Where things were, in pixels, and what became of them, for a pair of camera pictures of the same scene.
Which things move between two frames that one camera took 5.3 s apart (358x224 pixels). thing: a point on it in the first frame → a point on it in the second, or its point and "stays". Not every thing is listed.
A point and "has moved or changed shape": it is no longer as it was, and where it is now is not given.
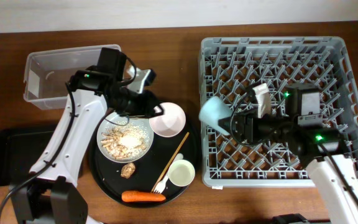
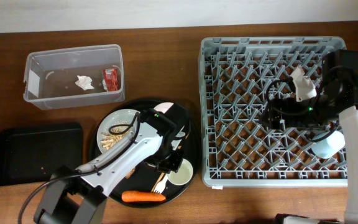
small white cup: [181, 173] stays
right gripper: [247, 121] → [288, 105]
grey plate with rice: [123, 139] stays
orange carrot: [136, 196] stays
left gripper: [146, 109] → [174, 165]
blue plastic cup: [212, 109] has moved or changed shape
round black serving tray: [166, 173] stays
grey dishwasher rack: [231, 66] stays
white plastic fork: [161, 184] stays
